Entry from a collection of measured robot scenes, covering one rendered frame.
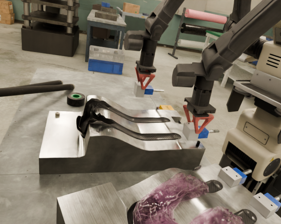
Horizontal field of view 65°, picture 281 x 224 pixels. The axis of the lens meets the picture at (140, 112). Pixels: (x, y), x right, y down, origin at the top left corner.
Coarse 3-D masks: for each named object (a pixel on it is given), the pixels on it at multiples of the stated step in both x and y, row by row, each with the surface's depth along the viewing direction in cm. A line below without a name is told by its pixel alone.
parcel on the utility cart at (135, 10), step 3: (123, 3) 614; (126, 3) 594; (129, 3) 617; (123, 6) 611; (126, 6) 595; (129, 6) 596; (132, 6) 598; (135, 6) 600; (138, 6) 602; (123, 9) 610; (126, 9) 598; (129, 9) 600; (132, 9) 602; (135, 9) 604; (138, 9) 606; (129, 12) 604; (132, 12) 606; (135, 12) 608; (138, 12) 610
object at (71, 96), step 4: (72, 92) 103; (76, 92) 104; (68, 96) 99; (72, 96) 100; (76, 96) 103; (80, 96) 101; (84, 96) 102; (68, 100) 99; (72, 100) 98; (76, 100) 98; (80, 100) 99; (84, 100) 101; (68, 104) 99; (72, 104) 98; (76, 104) 99; (80, 104) 100
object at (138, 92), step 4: (136, 84) 94; (140, 84) 94; (144, 84) 95; (136, 88) 94; (140, 88) 94; (148, 88) 95; (152, 88) 96; (136, 92) 94; (140, 92) 94; (144, 92) 95; (148, 92) 96; (152, 92) 96; (136, 96) 95; (140, 96) 95
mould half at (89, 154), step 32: (96, 96) 81; (64, 128) 72; (96, 128) 63; (128, 128) 72; (160, 128) 79; (64, 160) 61; (96, 160) 64; (128, 160) 67; (160, 160) 70; (192, 160) 73
